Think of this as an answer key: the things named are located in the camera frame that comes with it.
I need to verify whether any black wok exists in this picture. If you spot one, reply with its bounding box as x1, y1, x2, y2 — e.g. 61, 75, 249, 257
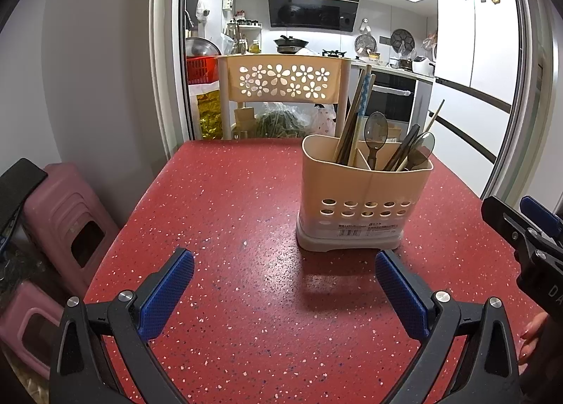
273, 35, 309, 53

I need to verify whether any beige flower-cutout rack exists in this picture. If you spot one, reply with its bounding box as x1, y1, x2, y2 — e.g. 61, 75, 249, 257
215, 54, 353, 141

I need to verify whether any blue patterned chopstick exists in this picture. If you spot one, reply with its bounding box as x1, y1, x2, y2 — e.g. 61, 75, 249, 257
347, 65, 371, 166
352, 73, 376, 166

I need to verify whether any person's right hand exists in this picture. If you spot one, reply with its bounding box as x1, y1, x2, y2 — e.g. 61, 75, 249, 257
518, 314, 550, 365

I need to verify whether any brown cardboard box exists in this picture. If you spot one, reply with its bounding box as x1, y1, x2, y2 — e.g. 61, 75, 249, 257
233, 107, 257, 139

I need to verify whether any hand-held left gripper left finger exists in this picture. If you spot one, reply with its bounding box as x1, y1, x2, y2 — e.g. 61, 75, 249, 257
49, 248, 195, 404

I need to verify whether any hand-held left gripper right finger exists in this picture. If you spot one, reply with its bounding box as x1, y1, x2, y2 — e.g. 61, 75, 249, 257
375, 249, 522, 404

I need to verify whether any beige utensil holder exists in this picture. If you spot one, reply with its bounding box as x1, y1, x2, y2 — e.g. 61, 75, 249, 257
296, 134, 435, 252

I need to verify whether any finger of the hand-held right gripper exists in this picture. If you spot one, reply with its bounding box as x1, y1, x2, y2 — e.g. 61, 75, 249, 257
520, 195, 563, 241
481, 195, 536, 252

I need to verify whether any white refrigerator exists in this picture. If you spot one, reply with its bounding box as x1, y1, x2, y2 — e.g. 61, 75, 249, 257
433, 0, 524, 163

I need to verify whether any round metal steamer rack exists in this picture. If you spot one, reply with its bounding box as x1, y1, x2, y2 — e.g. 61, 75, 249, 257
354, 34, 378, 55

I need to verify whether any white dotted plastic bag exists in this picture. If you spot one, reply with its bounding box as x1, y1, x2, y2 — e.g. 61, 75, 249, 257
312, 105, 339, 136

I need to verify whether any metal pot lid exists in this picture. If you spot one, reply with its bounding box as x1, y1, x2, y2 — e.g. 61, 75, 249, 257
185, 37, 221, 57

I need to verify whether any white spice rack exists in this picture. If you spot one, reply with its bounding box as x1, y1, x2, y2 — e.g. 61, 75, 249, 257
226, 19, 264, 55

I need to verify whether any red plastic basket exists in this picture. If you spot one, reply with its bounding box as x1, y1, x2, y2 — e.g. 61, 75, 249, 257
187, 57, 219, 85

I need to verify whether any dark translucent spoon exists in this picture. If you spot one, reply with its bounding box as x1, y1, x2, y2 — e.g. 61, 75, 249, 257
364, 111, 390, 170
407, 132, 436, 169

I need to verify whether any gold foil bag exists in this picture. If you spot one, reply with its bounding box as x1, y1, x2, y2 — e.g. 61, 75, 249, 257
196, 90, 223, 140

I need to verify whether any white rice cooker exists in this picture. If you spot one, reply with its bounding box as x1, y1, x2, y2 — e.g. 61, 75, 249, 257
411, 56, 436, 77

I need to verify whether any black built-in oven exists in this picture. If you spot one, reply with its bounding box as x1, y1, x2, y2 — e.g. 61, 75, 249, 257
365, 70, 418, 132

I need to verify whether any clear bag of greens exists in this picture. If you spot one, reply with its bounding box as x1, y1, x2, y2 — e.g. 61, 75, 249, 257
255, 102, 311, 139

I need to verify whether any black flat panel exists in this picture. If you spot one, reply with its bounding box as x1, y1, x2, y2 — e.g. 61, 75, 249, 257
0, 158, 48, 233

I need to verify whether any grey sliding door frame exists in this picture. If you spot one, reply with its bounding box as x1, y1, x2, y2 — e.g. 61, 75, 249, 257
152, 0, 559, 211

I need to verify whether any white kitchen counter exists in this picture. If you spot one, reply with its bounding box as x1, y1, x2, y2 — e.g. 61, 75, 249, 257
352, 57, 436, 85

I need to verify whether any black range hood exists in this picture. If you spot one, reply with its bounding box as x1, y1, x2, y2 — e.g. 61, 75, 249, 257
266, 0, 362, 32

